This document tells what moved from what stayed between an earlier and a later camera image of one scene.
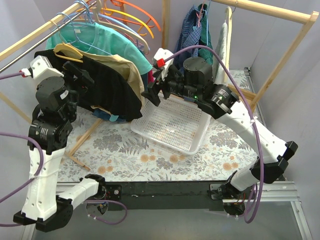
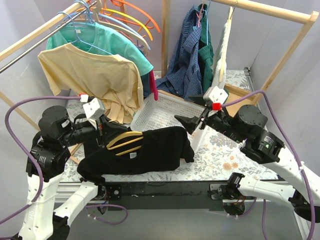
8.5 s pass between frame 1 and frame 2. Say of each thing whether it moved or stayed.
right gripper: moved
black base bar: stayed
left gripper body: moved
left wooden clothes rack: stayed
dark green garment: stayed
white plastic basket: stayed
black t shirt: moved
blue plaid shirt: stayed
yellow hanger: moved
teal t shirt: stayed
